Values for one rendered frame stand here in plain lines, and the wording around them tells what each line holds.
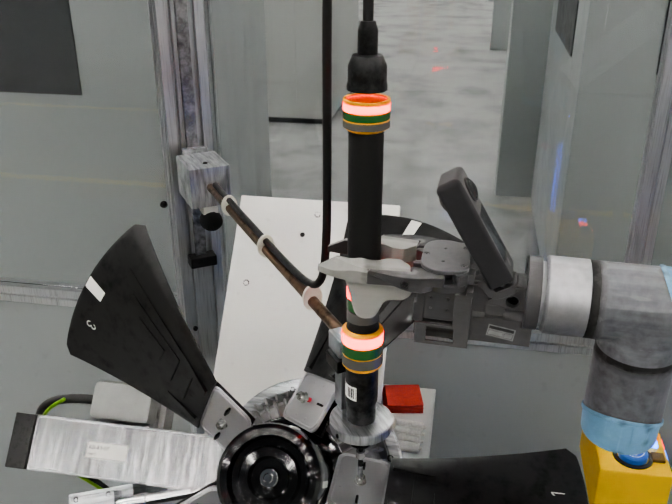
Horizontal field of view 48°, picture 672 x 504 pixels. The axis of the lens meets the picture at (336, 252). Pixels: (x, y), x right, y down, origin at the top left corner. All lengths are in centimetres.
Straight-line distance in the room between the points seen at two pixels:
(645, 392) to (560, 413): 94
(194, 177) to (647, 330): 80
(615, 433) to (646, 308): 14
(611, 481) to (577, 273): 51
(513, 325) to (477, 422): 99
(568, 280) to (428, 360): 95
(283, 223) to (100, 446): 43
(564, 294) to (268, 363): 57
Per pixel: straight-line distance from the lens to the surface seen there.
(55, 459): 113
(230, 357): 117
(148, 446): 108
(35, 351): 194
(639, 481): 118
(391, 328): 87
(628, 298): 72
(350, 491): 89
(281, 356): 115
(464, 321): 72
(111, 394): 114
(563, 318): 72
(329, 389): 89
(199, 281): 148
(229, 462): 87
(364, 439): 82
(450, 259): 72
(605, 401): 78
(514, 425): 172
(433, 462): 94
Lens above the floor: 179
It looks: 25 degrees down
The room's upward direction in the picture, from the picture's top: straight up
